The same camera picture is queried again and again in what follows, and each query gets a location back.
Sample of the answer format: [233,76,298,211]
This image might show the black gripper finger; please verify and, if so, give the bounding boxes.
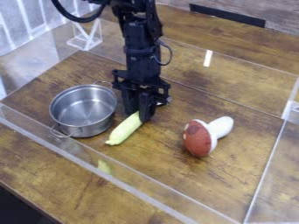
[122,89,139,116]
[139,92,157,123]

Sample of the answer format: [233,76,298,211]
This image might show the clear acrylic triangle bracket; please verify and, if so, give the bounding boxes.
[67,18,103,51]

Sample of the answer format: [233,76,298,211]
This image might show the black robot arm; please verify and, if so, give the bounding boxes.
[87,0,171,123]

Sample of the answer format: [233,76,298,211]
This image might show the red plush mushroom toy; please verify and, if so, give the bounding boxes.
[182,116,234,158]

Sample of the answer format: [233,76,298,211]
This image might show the black bar on table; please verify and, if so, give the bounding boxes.
[190,3,267,28]

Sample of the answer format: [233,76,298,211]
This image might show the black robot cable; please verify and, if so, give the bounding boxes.
[51,0,174,67]

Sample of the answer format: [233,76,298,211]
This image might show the stainless steel pot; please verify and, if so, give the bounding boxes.
[50,80,118,138]

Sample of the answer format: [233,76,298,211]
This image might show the clear acrylic enclosure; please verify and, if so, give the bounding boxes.
[0,22,299,224]

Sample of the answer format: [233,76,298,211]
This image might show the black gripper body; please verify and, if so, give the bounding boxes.
[112,49,171,101]

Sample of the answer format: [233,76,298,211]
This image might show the green handled metal spoon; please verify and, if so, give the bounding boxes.
[106,112,143,145]

